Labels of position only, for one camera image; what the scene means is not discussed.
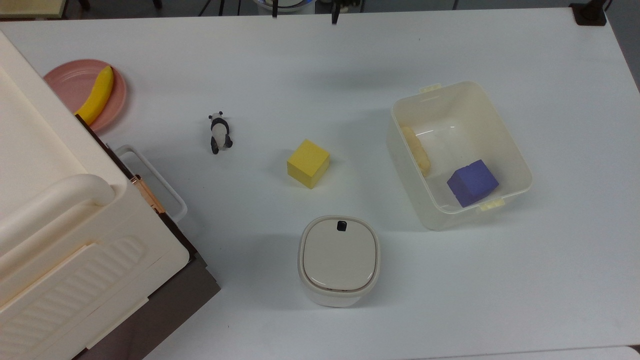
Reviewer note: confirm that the pale yellow toy fry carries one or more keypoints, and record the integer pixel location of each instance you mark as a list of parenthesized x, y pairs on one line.
[(417, 150)]

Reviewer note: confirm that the yellow toy banana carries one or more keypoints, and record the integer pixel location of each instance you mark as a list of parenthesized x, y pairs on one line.
[(97, 95)]

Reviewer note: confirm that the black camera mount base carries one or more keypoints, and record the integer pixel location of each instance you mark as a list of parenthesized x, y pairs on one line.
[(590, 14)]

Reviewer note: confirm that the light wooden side table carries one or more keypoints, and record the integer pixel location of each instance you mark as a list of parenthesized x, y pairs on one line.
[(30, 6)]

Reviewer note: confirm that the orange box latch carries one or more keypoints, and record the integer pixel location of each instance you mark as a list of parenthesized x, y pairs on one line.
[(147, 192)]

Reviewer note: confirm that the small panda figurine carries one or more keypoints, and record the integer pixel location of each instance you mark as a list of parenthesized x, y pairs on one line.
[(219, 132)]

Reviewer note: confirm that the pink round plate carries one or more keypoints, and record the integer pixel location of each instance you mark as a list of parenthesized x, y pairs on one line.
[(67, 85)]

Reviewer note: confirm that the beige small trash can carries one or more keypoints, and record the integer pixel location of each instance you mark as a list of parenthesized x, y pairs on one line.
[(332, 301)]

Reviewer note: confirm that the white translucent plastic bin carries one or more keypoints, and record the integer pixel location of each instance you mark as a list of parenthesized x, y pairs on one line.
[(500, 135)]

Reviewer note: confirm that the beige trash can lid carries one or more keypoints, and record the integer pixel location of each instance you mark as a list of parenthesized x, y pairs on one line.
[(340, 255)]

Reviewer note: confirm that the purple foam cube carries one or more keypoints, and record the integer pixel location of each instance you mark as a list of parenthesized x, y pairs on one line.
[(472, 182)]

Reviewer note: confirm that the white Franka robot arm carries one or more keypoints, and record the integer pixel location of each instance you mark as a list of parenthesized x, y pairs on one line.
[(285, 2)]

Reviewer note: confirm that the yellow foam cube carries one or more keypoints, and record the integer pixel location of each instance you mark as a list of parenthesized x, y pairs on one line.
[(307, 162)]

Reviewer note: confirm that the cream plastic storage box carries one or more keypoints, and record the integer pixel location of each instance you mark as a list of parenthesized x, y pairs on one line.
[(60, 240)]

